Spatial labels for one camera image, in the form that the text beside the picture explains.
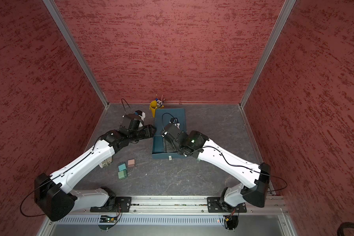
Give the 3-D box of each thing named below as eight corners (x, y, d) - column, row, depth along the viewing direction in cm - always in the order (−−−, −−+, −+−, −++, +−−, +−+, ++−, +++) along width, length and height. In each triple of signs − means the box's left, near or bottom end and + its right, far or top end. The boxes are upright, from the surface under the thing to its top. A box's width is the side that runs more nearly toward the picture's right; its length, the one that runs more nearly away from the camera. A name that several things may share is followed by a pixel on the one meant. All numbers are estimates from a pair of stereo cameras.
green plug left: (119, 180, 83) (118, 179, 82) (118, 173, 86) (117, 172, 84) (127, 177, 85) (126, 175, 83) (126, 170, 87) (125, 169, 85)
